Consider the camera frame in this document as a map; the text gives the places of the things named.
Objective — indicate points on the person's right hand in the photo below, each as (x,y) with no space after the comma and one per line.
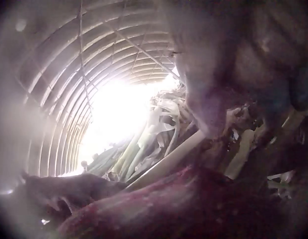
(243,57)

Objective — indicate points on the person's right fingers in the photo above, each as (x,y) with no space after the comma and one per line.
(281,94)

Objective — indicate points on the person's left hand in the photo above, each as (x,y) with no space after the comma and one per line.
(169,206)

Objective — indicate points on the pile of green leeks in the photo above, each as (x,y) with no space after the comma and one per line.
(134,151)

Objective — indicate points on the greenhouse tunnel hoop frame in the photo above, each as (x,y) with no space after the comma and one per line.
(69,74)

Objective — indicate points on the person's right thumb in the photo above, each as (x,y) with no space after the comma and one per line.
(206,109)

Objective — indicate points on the white leek stalk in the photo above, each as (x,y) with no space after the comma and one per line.
(174,156)

